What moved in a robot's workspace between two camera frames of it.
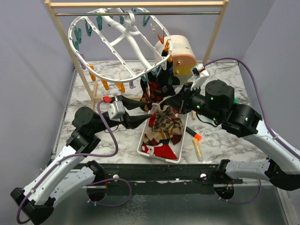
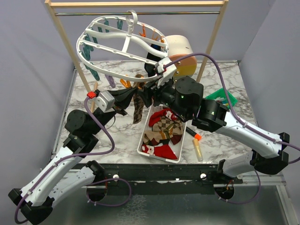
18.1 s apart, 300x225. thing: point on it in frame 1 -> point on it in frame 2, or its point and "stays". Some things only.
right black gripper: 179,101 -> 152,89
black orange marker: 196,135 stays
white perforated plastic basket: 178,147 stays
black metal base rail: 157,179 stays
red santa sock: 163,151 stays
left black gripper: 132,121 -> 123,98
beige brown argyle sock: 166,125 -> 138,100
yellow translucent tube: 198,150 stays
